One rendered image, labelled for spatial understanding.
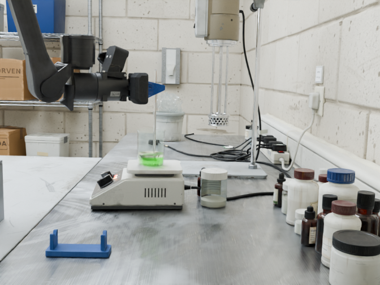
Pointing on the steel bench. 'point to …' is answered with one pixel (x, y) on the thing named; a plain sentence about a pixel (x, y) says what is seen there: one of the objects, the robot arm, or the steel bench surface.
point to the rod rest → (85, 251)
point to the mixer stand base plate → (244, 172)
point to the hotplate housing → (142, 193)
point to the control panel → (110, 184)
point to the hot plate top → (174, 167)
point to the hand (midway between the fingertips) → (149, 87)
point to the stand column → (256, 89)
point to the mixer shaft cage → (217, 120)
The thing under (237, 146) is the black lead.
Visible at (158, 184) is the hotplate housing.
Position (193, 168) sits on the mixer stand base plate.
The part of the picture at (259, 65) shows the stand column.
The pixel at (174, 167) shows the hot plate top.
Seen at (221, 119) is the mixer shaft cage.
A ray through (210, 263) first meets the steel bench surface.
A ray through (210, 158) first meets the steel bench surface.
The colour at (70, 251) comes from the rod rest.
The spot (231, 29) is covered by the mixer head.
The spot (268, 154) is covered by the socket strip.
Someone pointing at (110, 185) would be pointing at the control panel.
